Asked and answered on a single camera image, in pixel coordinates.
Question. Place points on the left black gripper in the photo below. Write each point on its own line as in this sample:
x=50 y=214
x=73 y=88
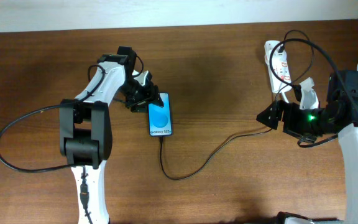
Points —
x=152 y=95

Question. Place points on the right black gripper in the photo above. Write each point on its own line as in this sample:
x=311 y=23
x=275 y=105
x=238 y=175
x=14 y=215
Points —
x=290 y=124

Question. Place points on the blue Galaxy smartphone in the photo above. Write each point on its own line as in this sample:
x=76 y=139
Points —
x=160 y=121

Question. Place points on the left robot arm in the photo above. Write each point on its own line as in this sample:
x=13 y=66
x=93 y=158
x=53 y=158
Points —
x=85 y=125

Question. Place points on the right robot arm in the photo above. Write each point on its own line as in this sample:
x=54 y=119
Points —
x=348 y=141

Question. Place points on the white USB charger adapter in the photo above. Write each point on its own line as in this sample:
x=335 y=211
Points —
x=279 y=56

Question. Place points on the white power strip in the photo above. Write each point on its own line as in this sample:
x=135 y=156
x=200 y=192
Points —
x=280 y=68

